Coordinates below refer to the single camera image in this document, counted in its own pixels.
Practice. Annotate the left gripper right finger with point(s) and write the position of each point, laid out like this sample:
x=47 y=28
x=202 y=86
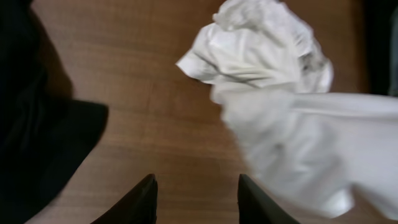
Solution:
x=256 y=207

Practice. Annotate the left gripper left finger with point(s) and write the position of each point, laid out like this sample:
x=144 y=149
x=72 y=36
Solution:
x=138 y=206

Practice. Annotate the white t-shirt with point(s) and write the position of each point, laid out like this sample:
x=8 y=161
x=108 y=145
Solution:
x=302 y=142

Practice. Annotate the black t-shirt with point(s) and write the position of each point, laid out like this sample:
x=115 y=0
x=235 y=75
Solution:
x=44 y=138

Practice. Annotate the black folded garment under jeans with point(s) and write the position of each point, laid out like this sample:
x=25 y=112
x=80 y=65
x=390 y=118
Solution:
x=380 y=23

